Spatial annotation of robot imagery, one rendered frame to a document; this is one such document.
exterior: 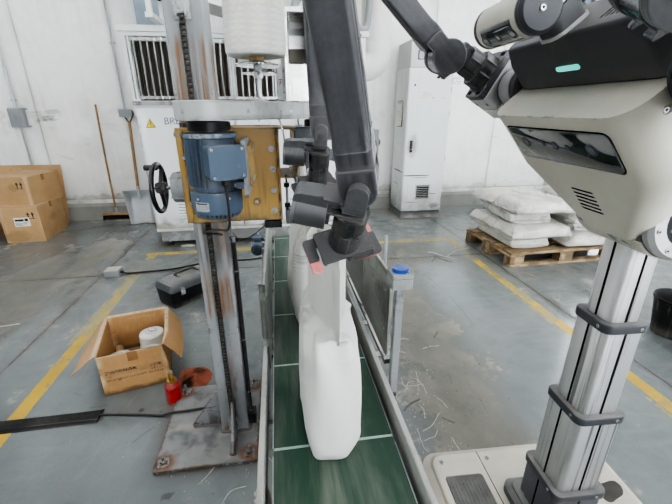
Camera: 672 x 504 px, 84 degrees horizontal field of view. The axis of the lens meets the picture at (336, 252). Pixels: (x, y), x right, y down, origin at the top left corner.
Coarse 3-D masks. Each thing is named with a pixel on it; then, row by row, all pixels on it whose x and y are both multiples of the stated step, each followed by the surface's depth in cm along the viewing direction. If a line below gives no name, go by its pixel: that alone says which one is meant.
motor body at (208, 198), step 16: (192, 144) 103; (208, 144) 103; (192, 160) 106; (192, 176) 107; (192, 192) 109; (208, 192) 108; (224, 192) 109; (240, 192) 113; (208, 208) 108; (224, 208) 109; (240, 208) 114
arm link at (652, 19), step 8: (608, 0) 42; (616, 0) 40; (640, 0) 35; (648, 0) 34; (656, 0) 34; (664, 0) 34; (616, 8) 41; (640, 8) 36; (648, 8) 35; (656, 8) 35; (664, 8) 34; (648, 16) 35; (656, 16) 35; (664, 16) 35; (656, 24) 35; (664, 24) 35
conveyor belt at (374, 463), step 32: (288, 256) 275; (288, 288) 226; (288, 320) 192; (288, 352) 166; (288, 384) 147; (288, 416) 132; (384, 416) 132; (288, 448) 119; (384, 448) 119; (288, 480) 109; (320, 480) 109; (352, 480) 109; (384, 480) 109
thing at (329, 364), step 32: (320, 256) 96; (320, 288) 100; (320, 320) 103; (352, 320) 112; (320, 352) 99; (352, 352) 100; (320, 384) 101; (352, 384) 103; (320, 416) 106; (352, 416) 107; (320, 448) 110; (352, 448) 116
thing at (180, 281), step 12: (168, 276) 285; (180, 276) 285; (192, 276) 286; (156, 288) 283; (168, 288) 272; (180, 288) 276; (192, 288) 285; (168, 300) 278; (180, 300) 279; (192, 300) 288
